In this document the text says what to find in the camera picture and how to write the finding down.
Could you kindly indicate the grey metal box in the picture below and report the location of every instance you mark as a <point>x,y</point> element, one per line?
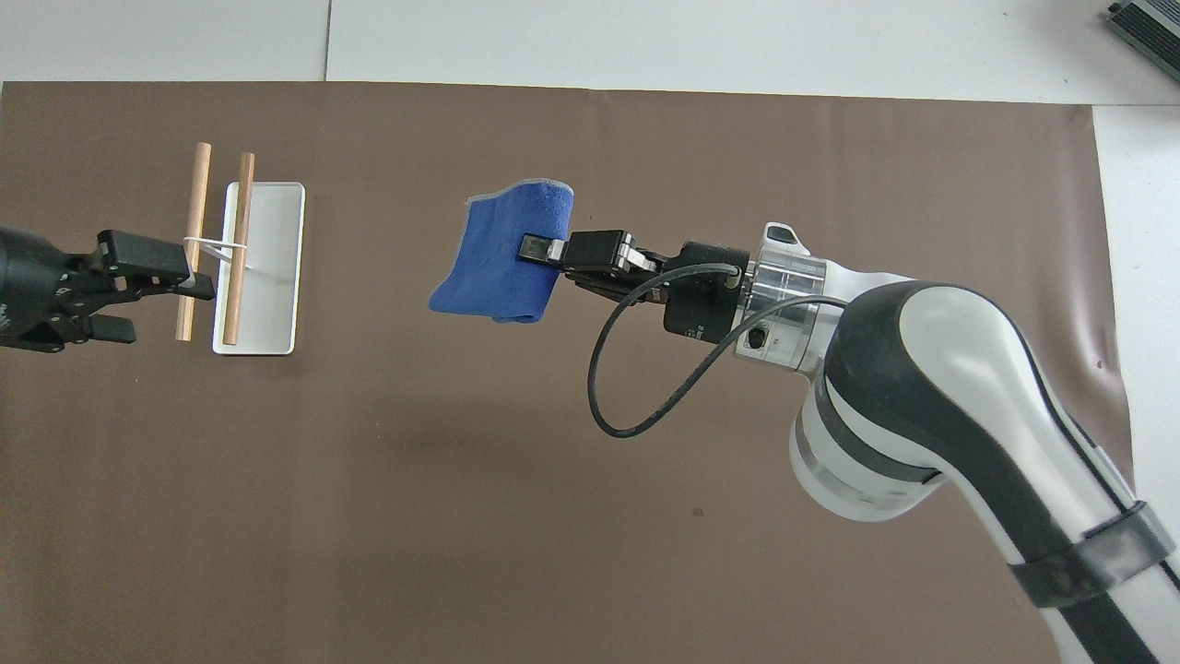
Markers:
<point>1152,23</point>

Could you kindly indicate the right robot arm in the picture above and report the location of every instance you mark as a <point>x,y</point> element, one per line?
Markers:
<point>931,397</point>

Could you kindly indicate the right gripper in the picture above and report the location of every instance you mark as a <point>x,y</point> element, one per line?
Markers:
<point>705,295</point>

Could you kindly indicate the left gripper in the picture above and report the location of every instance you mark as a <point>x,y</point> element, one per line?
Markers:
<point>26,281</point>

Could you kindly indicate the white rack with wooden rods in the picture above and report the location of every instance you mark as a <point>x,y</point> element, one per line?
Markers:
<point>267,277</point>

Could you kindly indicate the blue towel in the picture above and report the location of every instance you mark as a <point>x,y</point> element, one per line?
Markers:
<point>498,249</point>

